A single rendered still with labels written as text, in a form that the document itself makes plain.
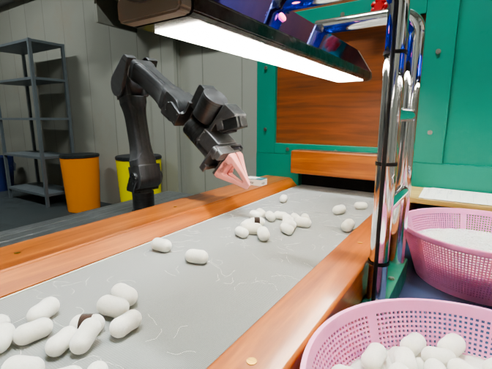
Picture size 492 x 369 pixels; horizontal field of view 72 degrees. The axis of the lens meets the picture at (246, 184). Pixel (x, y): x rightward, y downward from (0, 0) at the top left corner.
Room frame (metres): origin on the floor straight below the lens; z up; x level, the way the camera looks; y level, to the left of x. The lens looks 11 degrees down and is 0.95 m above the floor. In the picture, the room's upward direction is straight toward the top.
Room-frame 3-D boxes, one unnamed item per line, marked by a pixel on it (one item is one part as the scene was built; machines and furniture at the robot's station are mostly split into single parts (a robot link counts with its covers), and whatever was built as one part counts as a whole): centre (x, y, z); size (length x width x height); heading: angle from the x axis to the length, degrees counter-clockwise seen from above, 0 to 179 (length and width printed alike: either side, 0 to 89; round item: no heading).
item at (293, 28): (0.57, -0.09, 1.08); 0.62 x 0.08 x 0.07; 147
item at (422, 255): (0.56, -0.41, 0.72); 0.27 x 0.27 x 0.10
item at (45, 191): (3.96, 2.44, 0.87); 0.88 x 0.37 x 1.75; 58
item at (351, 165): (0.97, -0.28, 0.83); 0.30 x 0.06 x 0.07; 57
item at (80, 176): (3.50, 1.73, 0.30); 0.38 x 0.37 x 0.59; 148
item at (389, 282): (0.52, -0.15, 0.90); 0.20 x 0.19 x 0.45; 147
